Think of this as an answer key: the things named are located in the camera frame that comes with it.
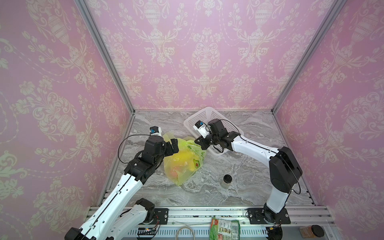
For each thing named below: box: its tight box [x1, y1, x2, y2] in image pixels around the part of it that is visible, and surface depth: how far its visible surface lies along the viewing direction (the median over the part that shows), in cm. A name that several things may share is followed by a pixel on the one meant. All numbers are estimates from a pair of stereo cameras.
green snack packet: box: [209, 217, 241, 240], surface depth 71 cm
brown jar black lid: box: [299, 224, 325, 239], surface depth 65 cm
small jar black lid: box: [220, 174, 233, 190], surface depth 79 cm
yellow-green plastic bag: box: [162, 132, 207, 186], surface depth 84 cm
